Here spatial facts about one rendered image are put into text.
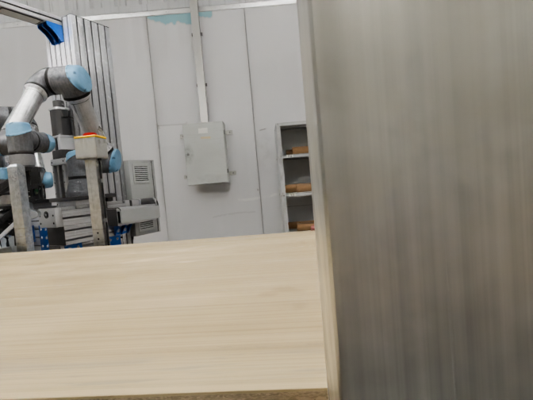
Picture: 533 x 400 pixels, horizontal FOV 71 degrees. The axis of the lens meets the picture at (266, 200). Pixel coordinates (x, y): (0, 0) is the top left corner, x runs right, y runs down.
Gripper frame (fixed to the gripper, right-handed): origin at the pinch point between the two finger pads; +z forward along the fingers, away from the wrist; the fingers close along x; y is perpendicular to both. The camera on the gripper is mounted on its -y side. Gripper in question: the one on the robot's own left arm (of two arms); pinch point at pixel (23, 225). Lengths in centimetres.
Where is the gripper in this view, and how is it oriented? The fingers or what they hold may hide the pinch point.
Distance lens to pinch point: 155.8
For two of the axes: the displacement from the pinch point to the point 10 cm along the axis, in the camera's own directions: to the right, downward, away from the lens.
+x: -2.6, -0.3, 9.7
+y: 9.6, -1.0, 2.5
